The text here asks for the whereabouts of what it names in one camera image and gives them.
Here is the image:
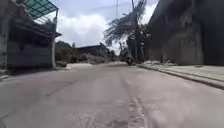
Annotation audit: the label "grey asphalt road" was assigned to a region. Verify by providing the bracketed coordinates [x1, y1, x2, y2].
[0, 61, 224, 128]

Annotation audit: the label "vehicle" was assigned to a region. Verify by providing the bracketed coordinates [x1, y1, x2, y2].
[126, 56, 134, 66]

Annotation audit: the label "palm tree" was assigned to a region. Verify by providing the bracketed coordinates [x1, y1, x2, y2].
[103, 0, 148, 63]

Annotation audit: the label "grey concrete pavement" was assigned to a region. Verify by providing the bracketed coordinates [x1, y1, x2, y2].
[136, 61, 224, 90]

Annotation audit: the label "dark concrete building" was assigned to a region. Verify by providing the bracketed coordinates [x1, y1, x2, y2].
[143, 0, 224, 67]

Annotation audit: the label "low dark-roofed building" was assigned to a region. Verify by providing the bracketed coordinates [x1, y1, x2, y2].
[75, 42, 111, 62]

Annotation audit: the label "overhead wires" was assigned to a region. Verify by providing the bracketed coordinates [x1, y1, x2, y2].
[56, 0, 134, 18]

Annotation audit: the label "bushes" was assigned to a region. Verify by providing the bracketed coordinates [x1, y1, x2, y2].
[55, 40, 116, 66]

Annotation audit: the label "pole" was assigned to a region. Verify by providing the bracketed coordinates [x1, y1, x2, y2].
[131, 0, 141, 64]

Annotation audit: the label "building with green canopy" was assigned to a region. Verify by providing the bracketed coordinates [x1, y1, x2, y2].
[0, 0, 62, 72]

